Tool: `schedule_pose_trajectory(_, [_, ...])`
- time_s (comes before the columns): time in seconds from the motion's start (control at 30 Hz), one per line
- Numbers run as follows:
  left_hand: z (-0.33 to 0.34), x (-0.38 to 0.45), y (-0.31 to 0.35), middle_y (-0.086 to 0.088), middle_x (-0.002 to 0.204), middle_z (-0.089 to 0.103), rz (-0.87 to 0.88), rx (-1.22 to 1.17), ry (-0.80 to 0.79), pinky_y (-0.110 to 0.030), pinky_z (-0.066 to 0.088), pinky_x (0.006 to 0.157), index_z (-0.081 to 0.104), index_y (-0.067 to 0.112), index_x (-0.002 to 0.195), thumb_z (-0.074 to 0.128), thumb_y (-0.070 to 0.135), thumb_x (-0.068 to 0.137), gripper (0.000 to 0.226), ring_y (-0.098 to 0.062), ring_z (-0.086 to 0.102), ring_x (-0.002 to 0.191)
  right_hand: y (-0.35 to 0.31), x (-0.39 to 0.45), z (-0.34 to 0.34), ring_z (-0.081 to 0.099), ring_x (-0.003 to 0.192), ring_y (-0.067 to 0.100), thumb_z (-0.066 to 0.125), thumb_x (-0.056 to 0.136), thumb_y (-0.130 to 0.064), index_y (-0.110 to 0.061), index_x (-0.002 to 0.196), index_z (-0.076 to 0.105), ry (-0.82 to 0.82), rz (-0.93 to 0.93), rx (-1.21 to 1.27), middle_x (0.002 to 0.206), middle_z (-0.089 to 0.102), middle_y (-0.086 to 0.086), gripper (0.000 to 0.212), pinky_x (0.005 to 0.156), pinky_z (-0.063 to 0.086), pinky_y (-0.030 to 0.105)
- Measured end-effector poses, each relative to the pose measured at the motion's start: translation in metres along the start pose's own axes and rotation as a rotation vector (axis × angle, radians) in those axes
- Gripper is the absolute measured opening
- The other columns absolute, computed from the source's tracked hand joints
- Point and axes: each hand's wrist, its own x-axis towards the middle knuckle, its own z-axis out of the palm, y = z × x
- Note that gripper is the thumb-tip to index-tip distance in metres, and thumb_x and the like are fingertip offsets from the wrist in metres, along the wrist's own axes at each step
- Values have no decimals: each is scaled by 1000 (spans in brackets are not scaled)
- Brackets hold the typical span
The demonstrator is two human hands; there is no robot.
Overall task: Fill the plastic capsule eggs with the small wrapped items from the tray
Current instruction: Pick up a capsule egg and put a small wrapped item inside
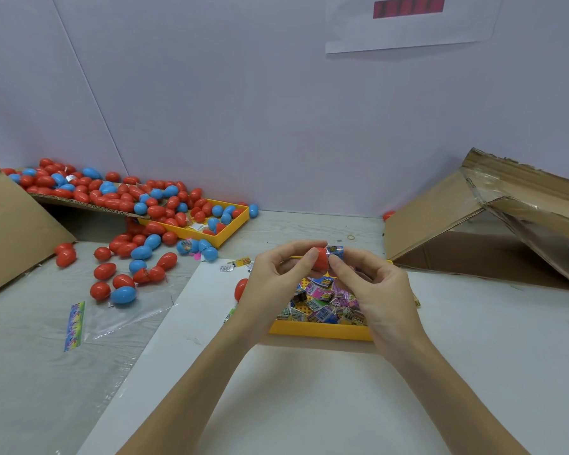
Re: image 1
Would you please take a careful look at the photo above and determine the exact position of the person's left hand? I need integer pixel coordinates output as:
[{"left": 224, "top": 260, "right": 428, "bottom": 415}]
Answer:
[{"left": 226, "top": 241, "right": 329, "bottom": 349}]

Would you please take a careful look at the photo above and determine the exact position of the person's right hand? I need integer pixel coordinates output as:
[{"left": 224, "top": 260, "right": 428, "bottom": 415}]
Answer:
[{"left": 327, "top": 246, "right": 428, "bottom": 361}]

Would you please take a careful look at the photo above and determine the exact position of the single red plastic egg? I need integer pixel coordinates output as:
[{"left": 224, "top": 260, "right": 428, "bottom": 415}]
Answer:
[{"left": 309, "top": 247, "right": 331, "bottom": 273}]

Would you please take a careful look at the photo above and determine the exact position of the pile of plastic eggs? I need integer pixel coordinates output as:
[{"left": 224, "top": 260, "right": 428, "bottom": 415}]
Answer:
[{"left": 4, "top": 158, "right": 260, "bottom": 307}]

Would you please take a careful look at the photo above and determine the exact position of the person's right forearm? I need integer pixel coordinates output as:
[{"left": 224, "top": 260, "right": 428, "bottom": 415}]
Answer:
[{"left": 389, "top": 336, "right": 532, "bottom": 455}]

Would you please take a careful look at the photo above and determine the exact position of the yellow plastic tray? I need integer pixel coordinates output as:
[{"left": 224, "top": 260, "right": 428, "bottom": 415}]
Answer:
[{"left": 268, "top": 255, "right": 381, "bottom": 341}]

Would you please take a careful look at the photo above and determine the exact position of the yellow tray under eggs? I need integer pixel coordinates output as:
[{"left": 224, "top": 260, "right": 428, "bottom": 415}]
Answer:
[{"left": 142, "top": 198, "right": 250, "bottom": 249}]

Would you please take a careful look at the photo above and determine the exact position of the torn flattened cardboard box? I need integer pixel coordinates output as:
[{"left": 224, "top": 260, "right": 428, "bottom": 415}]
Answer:
[{"left": 384, "top": 147, "right": 569, "bottom": 292}]

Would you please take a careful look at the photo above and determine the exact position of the clear bag with coloured label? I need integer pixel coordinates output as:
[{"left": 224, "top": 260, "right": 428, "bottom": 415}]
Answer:
[{"left": 63, "top": 287, "right": 176, "bottom": 353}]

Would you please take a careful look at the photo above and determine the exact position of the brown cardboard sheet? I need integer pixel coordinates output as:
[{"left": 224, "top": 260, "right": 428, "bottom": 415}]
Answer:
[{"left": 28, "top": 192, "right": 138, "bottom": 216}]

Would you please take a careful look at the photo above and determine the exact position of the tall brown cardboard box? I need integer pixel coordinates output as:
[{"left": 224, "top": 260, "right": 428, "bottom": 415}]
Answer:
[{"left": 0, "top": 147, "right": 77, "bottom": 301}]

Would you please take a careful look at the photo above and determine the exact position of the white paper sign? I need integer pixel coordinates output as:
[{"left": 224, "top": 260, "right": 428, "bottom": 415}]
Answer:
[{"left": 324, "top": 0, "right": 504, "bottom": 55}]

